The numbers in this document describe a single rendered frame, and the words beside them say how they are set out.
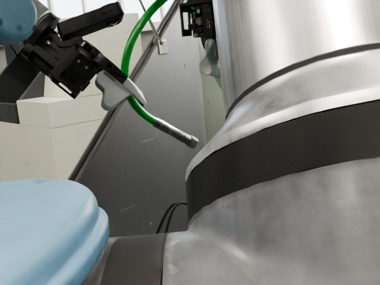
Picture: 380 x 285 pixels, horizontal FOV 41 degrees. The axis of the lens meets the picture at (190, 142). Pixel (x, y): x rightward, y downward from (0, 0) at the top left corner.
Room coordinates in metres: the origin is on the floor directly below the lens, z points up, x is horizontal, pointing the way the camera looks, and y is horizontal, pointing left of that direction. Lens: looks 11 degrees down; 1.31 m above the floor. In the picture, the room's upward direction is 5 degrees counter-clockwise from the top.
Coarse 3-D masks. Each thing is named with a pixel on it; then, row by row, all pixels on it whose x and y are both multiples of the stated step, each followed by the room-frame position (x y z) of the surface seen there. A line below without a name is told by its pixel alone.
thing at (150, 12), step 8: (160, 0) 0.90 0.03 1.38; (168, 0) 0.91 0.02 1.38; (152, 8) 0.89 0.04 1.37; (144, 16) 0.89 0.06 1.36; (136, 24) 0.88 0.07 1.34; (144, 24) 0.88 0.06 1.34; (136, 32) 0.88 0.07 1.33; (128, 40) 0.87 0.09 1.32; (128, 48) 0.87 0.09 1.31; (128, 56) 0.87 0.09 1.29; (128, 64) 0.87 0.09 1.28; (128, 72) 0.87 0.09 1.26; (136, 104) 0.87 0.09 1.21; (136, 112) 0.88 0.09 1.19; (144, 112) 0.88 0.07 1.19; (152, 120) 0.88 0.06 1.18
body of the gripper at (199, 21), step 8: (192, 0) 0.81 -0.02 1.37; (200, 0) 0.80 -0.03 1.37; (208, 0) 0.79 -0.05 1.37; (184, 8) 0.83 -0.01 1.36; (192, 8) 0.83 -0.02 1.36; (200, 8) 0.81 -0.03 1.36; (208, 8) 0.79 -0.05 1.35; (192, 16) 0.82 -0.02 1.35; (200, 16) 0.82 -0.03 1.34; (208, 16) 0.79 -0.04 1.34; (192, 24) 0.82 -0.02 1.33; (200, 24) 0.82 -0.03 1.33; (208, 24) 0.79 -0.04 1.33; (184, 32) 0.83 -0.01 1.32; (200, 32) 0.81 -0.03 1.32; (208, 32) 0.79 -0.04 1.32
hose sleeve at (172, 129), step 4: (160, 120) 0.89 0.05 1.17; (152, 124) 0.89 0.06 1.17; (156, 124) 0.88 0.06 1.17; (160, 124) 0.89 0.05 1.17; (164, 124) 0.89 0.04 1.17; (168, 124) 0.90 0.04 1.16; (160, 128) 0.89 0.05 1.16; (164, 128) 0.89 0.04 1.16; (168, 128) 0.89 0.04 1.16; (172, 128) 0.90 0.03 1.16; (176, 128) 0.91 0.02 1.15; (168, 132) 0.90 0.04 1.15; (172, 132) 0.90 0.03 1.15; (176, 132) 0.90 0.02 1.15; (180, 132) 0.91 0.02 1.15; (184, 132) 0.91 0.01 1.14; (172, 136) 0.90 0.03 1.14; (176, 136) 0.90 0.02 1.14; (180, 136) 0.90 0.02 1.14; (184, 136) 0.91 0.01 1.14; (188, 136) 0.91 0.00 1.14; (180, 140) 0.91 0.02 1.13; (184, 140) 0.91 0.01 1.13; (188, 140) 0.91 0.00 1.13
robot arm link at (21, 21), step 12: (0, 0) 0.67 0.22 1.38; (12, 0) 0.68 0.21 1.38; (24, 0) 0.70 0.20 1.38; (0, 12) 0.66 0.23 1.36; (12, 12) 0.68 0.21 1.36; (24, 12) 0.69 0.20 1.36; (36, 12) 0.71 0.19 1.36; (0, 24) 0.67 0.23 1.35; (12, 24) 0.68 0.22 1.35; (24, 24) 0.69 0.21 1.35; (36, 24) 0.71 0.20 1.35; (0, 36) 0.67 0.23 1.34; (12, 36) 0.68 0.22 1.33; (24, 36) 0.69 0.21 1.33
